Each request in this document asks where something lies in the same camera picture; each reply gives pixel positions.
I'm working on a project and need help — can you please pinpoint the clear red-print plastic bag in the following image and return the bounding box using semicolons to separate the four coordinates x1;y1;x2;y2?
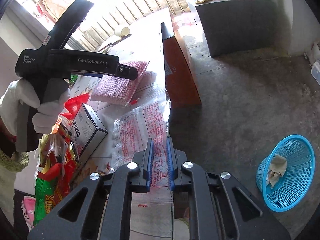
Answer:
111;98;173;239

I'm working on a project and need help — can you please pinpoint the left hand white glove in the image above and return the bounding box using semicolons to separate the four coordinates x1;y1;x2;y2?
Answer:
1;79;70;142

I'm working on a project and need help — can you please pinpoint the red green snack bag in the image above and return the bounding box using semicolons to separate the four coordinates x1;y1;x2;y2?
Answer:
33;94;89;225

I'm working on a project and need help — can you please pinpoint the pink knitted cloth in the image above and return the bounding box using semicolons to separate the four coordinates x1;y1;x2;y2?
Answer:
91;60;149;106

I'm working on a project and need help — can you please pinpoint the beige crumpled cloth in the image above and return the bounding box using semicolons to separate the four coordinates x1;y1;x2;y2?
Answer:
266;154;287;189

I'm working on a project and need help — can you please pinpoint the blue plastic basket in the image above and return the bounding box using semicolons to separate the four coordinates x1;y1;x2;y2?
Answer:
256;134;315;212

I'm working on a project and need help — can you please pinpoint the white paper cup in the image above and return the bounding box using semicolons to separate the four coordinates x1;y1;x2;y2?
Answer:
114;26;130;37

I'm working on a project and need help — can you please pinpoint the floral tablecloth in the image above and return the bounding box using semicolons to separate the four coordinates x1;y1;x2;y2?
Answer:
69;7;201;240

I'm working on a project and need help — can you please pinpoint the green fuzzy left sleeve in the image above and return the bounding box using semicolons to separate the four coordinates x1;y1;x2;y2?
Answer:
0;151;29;225

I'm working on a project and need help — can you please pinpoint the orange cardboard box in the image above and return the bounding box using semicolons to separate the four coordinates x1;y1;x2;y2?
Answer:
161;22;202;108

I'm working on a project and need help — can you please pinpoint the dark cabinet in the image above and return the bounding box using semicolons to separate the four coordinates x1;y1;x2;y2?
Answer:
195;0;276;58

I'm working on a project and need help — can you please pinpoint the white cable box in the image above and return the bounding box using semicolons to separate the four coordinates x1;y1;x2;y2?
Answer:
71;103;108;167

